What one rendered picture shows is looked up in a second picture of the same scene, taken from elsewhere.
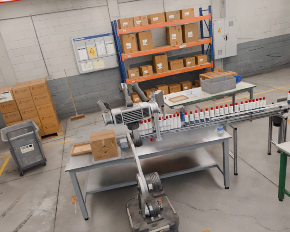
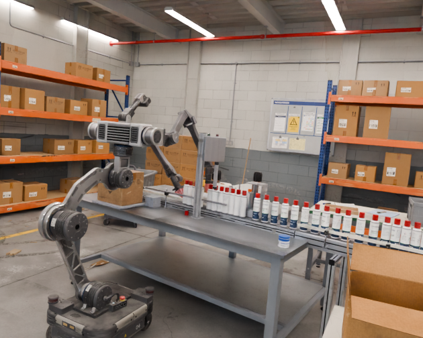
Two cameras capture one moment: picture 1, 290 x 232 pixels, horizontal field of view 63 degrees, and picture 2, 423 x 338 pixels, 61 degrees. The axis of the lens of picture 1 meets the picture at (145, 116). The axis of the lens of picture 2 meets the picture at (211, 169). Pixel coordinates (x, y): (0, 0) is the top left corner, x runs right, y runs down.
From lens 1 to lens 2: 223 cm
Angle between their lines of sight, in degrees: 40
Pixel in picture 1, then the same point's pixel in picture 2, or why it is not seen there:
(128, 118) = (113, 135)
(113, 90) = (309, 191)
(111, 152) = (115, 196)
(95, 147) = not seen: hidden behind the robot
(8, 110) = (152, 157)
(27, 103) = (174, 156)
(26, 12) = (233, 58)
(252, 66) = not seen: outside the picture
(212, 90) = (414, 218)
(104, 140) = not seen: hidden behind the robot
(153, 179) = (64, 215)
